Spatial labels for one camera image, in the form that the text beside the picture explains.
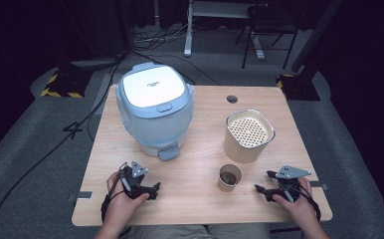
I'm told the beige strainer container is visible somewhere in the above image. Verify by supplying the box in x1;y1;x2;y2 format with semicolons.
223;109;277;164

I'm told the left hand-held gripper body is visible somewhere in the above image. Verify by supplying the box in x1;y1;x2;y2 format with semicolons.
118;160;149;200

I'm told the right hand-held gripper cable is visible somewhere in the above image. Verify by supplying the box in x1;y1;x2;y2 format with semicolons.
288;184;322;222

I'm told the long black floor cable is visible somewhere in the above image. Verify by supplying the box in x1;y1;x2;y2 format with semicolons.
0;54;125;239

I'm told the person's right hand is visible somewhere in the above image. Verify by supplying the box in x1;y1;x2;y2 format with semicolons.
273;177;317;227

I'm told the person's left hand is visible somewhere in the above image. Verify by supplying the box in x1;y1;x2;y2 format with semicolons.
104;171;150;230

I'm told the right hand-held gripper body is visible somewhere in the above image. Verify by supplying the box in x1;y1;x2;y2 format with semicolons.
269;164;312;203

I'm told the black chair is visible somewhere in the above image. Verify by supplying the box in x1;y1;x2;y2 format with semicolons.
234;2;301;71

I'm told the left hand-held gripper cable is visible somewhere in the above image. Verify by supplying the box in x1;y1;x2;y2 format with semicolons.
99;161;128;223

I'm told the black slanted stand pole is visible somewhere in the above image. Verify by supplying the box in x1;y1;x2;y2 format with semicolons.
290;0;345;75

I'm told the brown paper cup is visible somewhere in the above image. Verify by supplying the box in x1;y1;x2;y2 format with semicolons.
217;163;244;193

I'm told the floor cable bundle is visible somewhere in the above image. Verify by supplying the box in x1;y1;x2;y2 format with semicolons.
131;23;194;46

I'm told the white-framed desk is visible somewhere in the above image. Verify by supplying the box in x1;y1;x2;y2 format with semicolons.
183;0;268;62

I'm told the hazard-striped stand base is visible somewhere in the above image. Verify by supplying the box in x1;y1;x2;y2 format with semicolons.
275;73;321;102
40;68;94;100

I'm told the white and blue pedal bin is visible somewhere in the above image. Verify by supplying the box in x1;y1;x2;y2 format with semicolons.
114;61;195;162

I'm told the hand-held gripper cable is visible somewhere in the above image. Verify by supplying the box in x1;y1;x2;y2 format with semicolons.
288;184;322;222
99;161;128;223

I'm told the grey tape strip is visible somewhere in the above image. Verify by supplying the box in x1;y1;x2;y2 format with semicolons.
67;190;94;203
309;180;331;191

